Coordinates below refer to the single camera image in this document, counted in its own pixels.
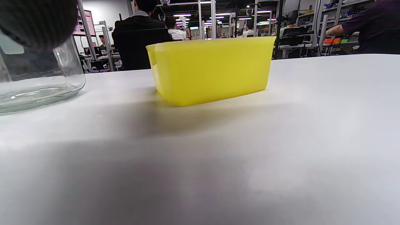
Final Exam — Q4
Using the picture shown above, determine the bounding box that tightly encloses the pink screen monitor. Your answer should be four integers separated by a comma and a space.
72, 9, 96, 36

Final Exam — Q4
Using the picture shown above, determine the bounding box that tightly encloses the white metal shelf rack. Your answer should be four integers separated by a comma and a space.
317, 0, 375, 57

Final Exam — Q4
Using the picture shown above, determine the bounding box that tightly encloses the clear glass jar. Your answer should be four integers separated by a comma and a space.
0, 31, 86, 115

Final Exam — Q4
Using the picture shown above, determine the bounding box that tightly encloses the yellow plastic container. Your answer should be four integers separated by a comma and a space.
146, 36, 277, 107

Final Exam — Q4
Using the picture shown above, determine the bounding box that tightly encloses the white metal frame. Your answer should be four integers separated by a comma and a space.
156, 0, 218, 39

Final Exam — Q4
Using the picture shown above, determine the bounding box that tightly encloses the person's right hand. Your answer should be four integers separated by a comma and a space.
0, 0, 78, 51

